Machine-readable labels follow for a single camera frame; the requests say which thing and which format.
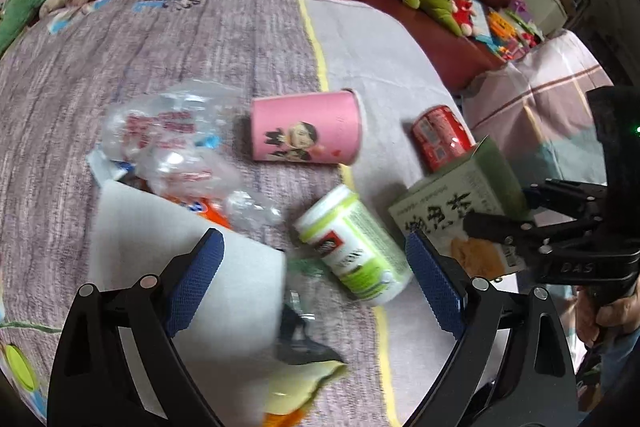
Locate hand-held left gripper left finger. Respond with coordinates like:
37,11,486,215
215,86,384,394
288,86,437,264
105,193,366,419
46,228,226,427

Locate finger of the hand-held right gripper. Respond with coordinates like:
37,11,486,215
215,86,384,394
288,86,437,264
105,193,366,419
521,179,609,220
463,211,551,259

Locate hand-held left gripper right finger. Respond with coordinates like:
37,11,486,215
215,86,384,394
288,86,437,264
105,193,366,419
402,229,581,427

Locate green cardboard box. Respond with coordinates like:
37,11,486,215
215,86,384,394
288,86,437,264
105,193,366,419
388,136,531,280

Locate orange snack wrapper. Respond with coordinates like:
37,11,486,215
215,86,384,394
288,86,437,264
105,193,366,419
167,193,234,229

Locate white green plastic bottle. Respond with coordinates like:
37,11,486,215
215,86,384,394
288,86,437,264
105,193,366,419
292,184,413,306

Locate red drink can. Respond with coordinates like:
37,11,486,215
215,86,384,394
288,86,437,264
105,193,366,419
411,105,476,172

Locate black plastic wrapper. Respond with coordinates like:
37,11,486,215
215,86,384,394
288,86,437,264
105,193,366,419
276,289,347,366

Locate blue white snack wrapper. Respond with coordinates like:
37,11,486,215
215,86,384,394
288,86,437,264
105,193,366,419
86,149,137,182

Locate yellow orange snack bag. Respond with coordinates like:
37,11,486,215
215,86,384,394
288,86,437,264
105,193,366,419
263,358,349,427

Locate clear plastic bag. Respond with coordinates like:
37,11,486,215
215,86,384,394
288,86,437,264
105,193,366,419
87,79,286,233

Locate pink paper cup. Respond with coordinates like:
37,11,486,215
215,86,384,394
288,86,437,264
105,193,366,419
250,90,363,166

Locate person's right hand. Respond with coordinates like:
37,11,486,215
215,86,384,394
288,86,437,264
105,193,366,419
573,288,640,349

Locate pink plaid blanket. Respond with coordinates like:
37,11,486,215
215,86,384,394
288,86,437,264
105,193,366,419
460,29,616,228

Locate pile of colourful toys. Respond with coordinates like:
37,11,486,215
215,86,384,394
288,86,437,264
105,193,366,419
477,0,543,60

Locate white cabinet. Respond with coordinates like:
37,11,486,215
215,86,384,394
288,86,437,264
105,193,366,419
522,0,568,35

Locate small bear doll red clothes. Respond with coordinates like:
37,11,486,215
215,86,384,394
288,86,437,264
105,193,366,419
448,0,478,38

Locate purple grey printed blanket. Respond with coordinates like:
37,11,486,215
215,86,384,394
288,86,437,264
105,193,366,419
0,0,466,427

